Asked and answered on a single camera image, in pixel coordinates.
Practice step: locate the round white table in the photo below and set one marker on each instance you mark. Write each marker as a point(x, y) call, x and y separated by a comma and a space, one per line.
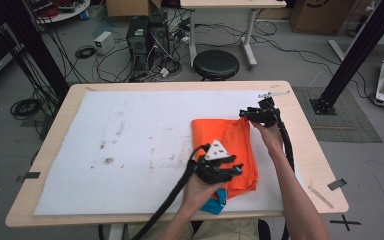
point(63, 15)

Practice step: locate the black computer tower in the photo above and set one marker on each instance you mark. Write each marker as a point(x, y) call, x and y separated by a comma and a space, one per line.
point(137, 40)
point(160, 41)

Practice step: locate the person's right hand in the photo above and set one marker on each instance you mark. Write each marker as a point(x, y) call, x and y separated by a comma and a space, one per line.
point(271, 140)

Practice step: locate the black metal stand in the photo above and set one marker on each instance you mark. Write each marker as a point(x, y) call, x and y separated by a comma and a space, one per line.
point(356, 53)
point(36, 46)

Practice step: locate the large cardboard box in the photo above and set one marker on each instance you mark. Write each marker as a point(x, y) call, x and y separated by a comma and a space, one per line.
point(320, 16)

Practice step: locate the black tape strip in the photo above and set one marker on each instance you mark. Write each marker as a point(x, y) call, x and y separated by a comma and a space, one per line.
point(30, 175)

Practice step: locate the white mat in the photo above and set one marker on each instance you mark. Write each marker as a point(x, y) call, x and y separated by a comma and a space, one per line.
point(130, 116)

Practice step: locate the grey tape strip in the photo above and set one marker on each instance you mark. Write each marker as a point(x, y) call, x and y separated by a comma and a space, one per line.
point(336, 184)

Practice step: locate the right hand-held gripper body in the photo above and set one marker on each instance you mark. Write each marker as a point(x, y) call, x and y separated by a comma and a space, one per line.
point(268, 115)

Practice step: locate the black chair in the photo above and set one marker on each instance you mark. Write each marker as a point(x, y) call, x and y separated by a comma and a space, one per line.
point(264, 231)

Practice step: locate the black round stool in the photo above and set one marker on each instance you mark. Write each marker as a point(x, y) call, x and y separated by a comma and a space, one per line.
point(216, 64)

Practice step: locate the orange polo shirt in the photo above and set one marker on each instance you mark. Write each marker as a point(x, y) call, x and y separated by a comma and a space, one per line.
point(236, 140)

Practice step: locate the thin wooden stick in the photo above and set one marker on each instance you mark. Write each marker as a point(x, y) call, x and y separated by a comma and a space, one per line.
point(321, 197)

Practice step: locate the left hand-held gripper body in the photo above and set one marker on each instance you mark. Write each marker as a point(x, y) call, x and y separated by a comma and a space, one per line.
point(215, 151)

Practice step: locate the person's left hand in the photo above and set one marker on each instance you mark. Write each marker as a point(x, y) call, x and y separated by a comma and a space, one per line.
point(198, 193)

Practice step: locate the small white box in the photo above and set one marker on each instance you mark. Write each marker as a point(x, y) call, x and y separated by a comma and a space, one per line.
point(104, 41)

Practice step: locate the white desk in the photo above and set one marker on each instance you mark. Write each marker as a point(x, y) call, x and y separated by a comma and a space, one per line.
point(230, 3)

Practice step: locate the grey floor mat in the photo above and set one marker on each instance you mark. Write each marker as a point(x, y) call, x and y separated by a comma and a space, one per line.
point(346, 126)

